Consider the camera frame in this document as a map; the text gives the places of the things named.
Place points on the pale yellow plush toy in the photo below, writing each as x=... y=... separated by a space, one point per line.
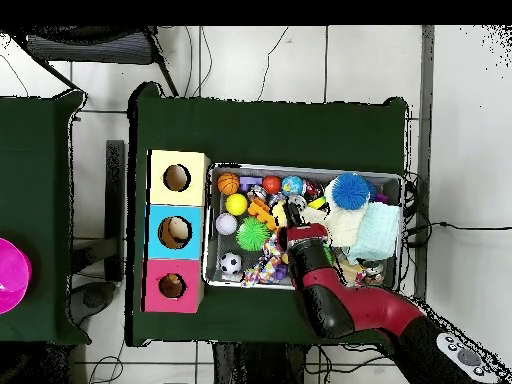
x=279 y=214

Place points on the long orange toy block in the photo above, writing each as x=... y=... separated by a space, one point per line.
x=262 y=212

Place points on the cream cloth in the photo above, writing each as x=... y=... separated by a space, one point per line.
x=348 y=228

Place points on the colourful patterned fabric toy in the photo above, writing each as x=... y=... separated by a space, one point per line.
x=266 y=262

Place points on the large blue spiky ball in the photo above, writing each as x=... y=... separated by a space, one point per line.
x=350 y=191

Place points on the mint green cloth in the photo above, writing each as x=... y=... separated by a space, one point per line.
x=378 y=232

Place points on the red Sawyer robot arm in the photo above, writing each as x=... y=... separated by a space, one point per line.
x=368 y=308

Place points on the silver mesh bin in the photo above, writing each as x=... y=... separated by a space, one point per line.
x=224 y=244

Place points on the wooden box with three holes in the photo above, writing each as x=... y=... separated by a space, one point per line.
x=196 y=224

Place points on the small orange ball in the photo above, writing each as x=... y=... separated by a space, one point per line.
x=272 y=184

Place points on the yellow ball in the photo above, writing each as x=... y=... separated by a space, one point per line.
x=236 y=204

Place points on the white toy baseball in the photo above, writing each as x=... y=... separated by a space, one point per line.
x=226 y=223

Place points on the orange toy basketball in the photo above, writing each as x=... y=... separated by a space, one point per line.
x=228 y=183

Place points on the toy soccer ball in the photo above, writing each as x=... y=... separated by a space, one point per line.
x=230 y=262

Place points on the dark grey floor base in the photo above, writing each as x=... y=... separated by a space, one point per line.
x=94 y=298

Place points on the dark green side table cloth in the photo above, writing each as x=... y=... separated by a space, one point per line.
x=36 y=160

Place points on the black chair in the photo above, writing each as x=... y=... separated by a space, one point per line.
x=88 y=48

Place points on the magenta bowl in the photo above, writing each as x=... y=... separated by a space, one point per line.
x=12 y=276

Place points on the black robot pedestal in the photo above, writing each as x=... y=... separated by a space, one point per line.
x=260 y=364

